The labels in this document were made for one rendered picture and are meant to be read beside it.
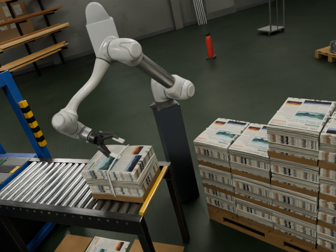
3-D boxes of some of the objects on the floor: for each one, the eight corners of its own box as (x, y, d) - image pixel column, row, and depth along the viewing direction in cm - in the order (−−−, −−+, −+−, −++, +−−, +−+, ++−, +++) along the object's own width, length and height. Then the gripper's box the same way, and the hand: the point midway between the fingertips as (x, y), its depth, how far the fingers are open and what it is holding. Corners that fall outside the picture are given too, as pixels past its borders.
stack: (229, 191, 279) (218, 116, 241) (375, 239, 205) (393, 142, 167) (208, 218, 255) (192, 140, 217) (365, 284, 181) (383, 183, 143)
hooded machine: (122, 53, 935) (105, -2, 858) (125, 57, 870) (108, -2, 793) (97, 60, 921) (78, 5, 843) (99, 65, 856) (79, 6, 779)
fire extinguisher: (208, 61, 658) (204, 35, 630) (204, 59, 680) (200, 34, 653) (218, 58, 662) (215, 32, 635) (213, 56, 685) (210, 31, 657)
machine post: (76, 206, 310) (9, 69, 238) (72, 212, 303) (1, 73, 231) (70, 205, 313) (2, 70, 241) (65, 211, 306) (-7, 74, 234)
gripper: (96, 117, 173) (128, 131, 170) (92, 147, 188) (122, 160, 185) (89, 123, 167) (122, 138, 164) (86, 154, 182) (116, 168, 179)
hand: (120, 149), depth 175 cm, fingers open, 13 cm apart
